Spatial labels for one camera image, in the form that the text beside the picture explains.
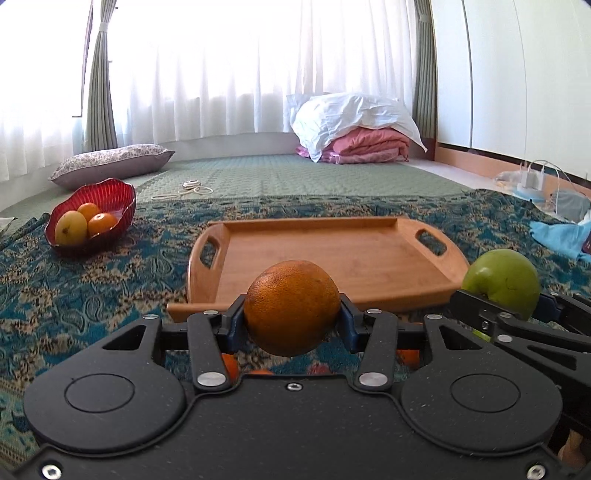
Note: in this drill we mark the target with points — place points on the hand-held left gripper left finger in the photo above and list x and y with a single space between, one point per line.
235 318

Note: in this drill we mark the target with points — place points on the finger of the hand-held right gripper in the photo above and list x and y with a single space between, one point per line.
547 307
475 309

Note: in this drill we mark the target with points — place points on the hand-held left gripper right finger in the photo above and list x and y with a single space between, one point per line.
346 323

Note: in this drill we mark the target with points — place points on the green apple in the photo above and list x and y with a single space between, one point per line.
503 281

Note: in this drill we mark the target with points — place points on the tangerine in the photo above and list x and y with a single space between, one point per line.
407 356
229 367

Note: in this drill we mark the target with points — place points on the large orange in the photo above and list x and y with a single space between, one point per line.
291 309

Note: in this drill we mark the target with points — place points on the wooden tray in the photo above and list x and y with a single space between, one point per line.
323 258

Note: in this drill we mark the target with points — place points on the blue cloth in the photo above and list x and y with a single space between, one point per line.
558 237

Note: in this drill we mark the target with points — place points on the grey cloth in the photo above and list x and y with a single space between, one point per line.
572 203

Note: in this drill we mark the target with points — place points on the light blue power strip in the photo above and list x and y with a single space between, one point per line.
531 194

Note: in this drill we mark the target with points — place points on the white charger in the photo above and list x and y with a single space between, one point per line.
533 181

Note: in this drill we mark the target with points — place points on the clear plastic bag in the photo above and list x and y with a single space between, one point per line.
508 177

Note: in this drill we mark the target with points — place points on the teal patterned blanket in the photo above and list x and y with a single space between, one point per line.
92 295

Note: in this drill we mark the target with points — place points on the green quilted mat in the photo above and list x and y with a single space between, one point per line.
300 177

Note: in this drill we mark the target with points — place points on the small orange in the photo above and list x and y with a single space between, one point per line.
102 224
88 211

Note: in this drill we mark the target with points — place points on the red glass bowl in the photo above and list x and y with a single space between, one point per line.
115 194

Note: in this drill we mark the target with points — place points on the pink folded blanket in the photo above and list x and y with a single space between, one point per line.
369 145

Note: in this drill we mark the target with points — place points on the floral pillow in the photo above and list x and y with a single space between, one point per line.
111 161

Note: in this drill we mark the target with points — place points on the white pillow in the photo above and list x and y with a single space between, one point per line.
351 115

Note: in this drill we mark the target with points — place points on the white wardrobe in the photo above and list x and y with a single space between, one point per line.
508 69

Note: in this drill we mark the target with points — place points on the grey-green drape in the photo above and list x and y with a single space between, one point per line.
425 69
99 92

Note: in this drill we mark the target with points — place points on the white sheer curtain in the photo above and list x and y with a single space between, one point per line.
231 69

